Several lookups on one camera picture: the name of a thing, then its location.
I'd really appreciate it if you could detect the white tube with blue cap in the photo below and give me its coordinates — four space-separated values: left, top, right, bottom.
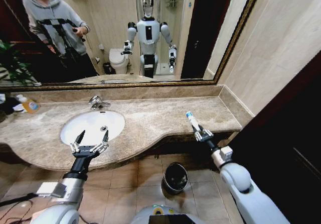
185 111 203 132

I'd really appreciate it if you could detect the dark brown door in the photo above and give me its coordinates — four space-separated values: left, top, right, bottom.
225 55 321 224

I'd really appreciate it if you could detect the black pouch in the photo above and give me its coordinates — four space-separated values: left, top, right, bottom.
0 97 23 116

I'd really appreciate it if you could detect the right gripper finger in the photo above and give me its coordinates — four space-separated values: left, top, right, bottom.
191 124 203 142
198 125 214 137

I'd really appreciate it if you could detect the white robot front shell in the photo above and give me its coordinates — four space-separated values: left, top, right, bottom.
130 204 201 224

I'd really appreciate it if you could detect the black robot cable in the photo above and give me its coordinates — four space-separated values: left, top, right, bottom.
0 193 39 207

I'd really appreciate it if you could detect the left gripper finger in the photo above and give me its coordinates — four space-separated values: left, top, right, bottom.
93 130 110 154
69 130 86 154

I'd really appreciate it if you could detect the chrome faucet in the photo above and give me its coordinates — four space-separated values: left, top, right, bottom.
88 95 111 110

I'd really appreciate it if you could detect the gold framed wall mirror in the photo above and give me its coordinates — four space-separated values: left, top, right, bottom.
0 0 265 92

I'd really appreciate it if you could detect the green leafy plant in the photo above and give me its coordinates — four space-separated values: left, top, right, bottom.
0 40 36 86

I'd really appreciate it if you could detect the orange hand soap bottle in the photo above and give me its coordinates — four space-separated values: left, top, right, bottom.
15 94 41 114

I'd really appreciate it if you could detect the white oval sink basin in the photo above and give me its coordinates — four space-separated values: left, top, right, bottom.
60 110 125 147

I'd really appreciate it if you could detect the black round trash bin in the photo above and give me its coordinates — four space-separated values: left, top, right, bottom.
162 162 189 195

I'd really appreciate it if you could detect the small dark waste basket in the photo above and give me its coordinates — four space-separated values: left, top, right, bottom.
102 62 116 75

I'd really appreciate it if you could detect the person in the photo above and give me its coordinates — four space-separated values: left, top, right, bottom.
22 0 99 83

